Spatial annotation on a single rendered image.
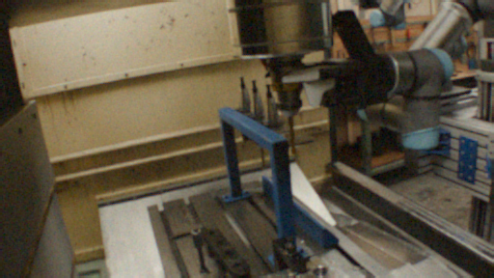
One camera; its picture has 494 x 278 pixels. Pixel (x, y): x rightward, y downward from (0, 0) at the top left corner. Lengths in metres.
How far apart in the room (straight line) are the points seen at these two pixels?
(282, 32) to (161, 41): 1.07
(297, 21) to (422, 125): 0.34
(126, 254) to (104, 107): 0.57
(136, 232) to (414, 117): 1.15
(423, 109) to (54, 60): 1.28
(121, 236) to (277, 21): 1.20
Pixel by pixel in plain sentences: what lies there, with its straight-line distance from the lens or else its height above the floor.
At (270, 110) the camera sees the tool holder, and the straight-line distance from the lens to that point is 1.06.
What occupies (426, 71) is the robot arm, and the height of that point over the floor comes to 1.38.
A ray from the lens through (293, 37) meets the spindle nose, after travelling 0.55.
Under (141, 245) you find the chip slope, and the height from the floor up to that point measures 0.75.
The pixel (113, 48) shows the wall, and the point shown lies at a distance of 1.57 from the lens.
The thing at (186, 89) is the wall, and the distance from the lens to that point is 1.61.
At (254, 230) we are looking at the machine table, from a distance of 1.21.
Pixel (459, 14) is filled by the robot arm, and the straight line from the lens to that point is 1.01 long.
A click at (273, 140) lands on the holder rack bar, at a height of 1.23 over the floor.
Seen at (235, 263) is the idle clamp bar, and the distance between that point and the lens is 0.96.
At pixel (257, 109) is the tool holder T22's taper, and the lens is 1.16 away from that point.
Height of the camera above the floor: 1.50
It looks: 16 degrees down
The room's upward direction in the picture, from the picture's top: 7 degrees counter-clockwise
